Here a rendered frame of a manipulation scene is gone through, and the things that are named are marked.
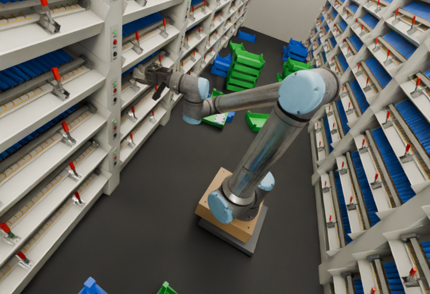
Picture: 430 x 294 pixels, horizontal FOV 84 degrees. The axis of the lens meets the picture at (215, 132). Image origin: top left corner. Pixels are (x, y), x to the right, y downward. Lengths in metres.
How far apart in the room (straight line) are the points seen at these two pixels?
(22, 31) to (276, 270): 1.40
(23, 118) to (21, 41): 0.20
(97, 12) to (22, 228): 0.72
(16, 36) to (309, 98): 0.70
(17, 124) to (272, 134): 0.69
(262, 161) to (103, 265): 0.85
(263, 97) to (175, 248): 0.86
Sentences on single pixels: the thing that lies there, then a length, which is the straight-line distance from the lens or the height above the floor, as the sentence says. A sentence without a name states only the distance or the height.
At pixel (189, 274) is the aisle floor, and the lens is 1.31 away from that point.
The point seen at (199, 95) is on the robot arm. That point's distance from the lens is 1.04.
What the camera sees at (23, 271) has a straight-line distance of 1.18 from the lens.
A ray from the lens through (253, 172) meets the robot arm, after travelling 0.88.
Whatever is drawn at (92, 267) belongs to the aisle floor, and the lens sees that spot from 1.30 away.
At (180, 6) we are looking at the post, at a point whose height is 0.86.
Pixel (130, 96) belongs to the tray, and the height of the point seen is 0.54.
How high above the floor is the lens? 1.22
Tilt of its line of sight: 39 degrees down
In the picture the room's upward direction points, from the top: 20 degrees clockwise
